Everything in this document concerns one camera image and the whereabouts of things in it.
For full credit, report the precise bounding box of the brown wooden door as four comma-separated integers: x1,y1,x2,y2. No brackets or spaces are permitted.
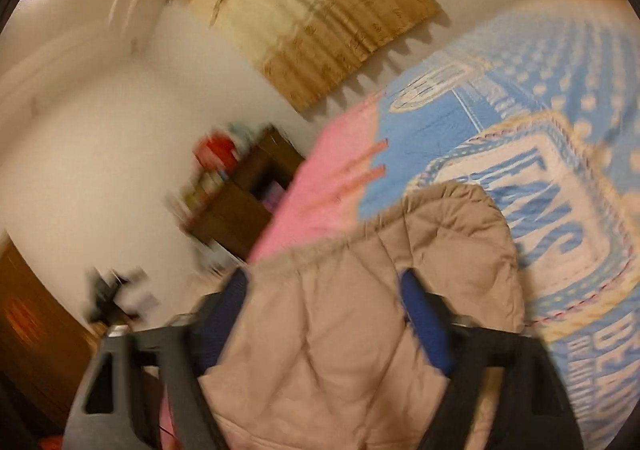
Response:
0,230,106,436

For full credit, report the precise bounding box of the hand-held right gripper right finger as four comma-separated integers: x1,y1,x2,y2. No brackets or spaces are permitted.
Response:
400,267,586,450

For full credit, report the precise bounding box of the red box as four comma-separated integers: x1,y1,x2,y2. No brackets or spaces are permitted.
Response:
194,130,238,171

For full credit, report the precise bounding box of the blue printed bed sheet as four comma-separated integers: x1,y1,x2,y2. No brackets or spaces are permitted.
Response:
357,0,640,450

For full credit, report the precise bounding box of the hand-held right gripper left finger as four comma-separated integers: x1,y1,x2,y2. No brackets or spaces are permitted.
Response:
62,267,251,450

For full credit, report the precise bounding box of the wide golden patterned curtain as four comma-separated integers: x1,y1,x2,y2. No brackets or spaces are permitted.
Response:
170,0,443,113

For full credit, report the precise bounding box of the pink blanket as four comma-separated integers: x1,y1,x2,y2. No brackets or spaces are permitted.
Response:
247,92,388,263

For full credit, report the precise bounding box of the dark wooden desk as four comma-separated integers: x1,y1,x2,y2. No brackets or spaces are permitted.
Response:
187,125,306,261

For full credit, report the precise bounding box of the beige quilted jacket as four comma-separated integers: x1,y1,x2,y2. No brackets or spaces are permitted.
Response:
197,180,526,450

